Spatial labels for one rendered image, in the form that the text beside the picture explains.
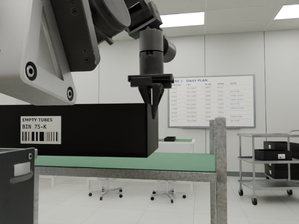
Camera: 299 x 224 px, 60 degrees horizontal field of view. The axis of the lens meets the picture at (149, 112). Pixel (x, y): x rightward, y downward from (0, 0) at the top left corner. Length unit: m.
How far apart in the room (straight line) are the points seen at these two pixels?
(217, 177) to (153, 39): 0.41
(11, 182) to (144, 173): 0.44
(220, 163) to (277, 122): 5.10
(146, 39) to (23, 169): 0.37
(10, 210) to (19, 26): 0.26
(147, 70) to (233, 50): 5.31
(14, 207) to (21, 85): 0.23
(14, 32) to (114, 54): 5.91
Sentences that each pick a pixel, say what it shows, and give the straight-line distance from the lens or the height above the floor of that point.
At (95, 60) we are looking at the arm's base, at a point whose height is 1.15.
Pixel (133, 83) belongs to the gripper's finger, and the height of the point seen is 1.17.
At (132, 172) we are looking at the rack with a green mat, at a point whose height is 0.94.
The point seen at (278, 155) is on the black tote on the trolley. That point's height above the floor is 0.64.
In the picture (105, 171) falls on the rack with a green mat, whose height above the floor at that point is 0.94.
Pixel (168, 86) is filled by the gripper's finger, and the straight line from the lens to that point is 0.62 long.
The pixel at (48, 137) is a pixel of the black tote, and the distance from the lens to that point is 0.60.
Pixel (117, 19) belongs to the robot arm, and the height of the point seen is 1.22.
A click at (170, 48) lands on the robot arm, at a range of 0.67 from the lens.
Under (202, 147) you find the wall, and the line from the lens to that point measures 5.64.
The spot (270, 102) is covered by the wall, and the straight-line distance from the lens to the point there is 5.81.
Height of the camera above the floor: 1.08
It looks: 3 degrees up
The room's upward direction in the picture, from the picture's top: straight up
